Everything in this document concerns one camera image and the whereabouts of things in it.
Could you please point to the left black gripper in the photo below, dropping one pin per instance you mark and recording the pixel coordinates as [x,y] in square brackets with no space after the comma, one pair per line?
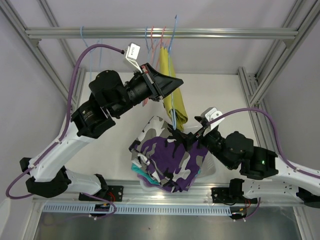
[161,84]

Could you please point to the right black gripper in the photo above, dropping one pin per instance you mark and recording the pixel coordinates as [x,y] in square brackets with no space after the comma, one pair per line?
[188,139]

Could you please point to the yellow trousers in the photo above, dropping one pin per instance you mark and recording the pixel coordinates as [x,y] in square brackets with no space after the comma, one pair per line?
[173,104]

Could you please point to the pink hanger of teal trousers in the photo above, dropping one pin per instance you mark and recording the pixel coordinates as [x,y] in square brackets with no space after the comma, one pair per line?
[150,57]

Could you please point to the grey purple camouflage trousers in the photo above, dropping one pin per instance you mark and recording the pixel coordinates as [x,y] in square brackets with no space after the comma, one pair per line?
[165,155]

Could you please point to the blue hanger of purple trousers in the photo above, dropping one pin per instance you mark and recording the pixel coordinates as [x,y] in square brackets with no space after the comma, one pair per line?
[149,40]

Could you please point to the pink hanger of camouflage trousers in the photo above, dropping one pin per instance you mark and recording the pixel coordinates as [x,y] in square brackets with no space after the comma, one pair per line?
[160,45]

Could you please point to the teal trousers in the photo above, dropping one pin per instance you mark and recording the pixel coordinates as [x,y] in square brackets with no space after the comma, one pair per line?
[140,172]

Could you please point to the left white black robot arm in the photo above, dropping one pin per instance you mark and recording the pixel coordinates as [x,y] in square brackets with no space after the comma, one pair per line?
[109,99]

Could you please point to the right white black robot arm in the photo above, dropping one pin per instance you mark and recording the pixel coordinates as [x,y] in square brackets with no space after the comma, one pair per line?
[267,175]

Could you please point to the white plastic basket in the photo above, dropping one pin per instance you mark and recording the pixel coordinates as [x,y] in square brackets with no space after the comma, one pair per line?
[210,167]

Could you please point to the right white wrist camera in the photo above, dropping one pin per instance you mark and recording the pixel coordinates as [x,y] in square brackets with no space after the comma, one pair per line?
[210,114]

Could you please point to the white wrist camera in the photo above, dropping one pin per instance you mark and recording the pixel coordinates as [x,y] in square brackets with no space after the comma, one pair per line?
[210,114]
[131,55]

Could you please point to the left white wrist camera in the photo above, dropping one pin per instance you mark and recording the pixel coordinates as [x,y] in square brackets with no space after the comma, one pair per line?
[131,55]

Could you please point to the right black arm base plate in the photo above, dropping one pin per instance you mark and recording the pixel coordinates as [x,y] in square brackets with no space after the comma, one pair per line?
[241,208]

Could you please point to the aluminium hanging rail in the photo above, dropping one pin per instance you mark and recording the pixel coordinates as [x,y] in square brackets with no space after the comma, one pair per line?
[156,32]

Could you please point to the aluminium frame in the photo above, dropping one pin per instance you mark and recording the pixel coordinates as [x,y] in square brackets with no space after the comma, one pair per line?
[57,58]

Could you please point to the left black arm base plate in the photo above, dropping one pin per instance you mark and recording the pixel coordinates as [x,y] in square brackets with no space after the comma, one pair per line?
[113,194]

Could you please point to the white slotted cable duct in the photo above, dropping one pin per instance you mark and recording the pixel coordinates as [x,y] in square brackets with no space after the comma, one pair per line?
[137,209]

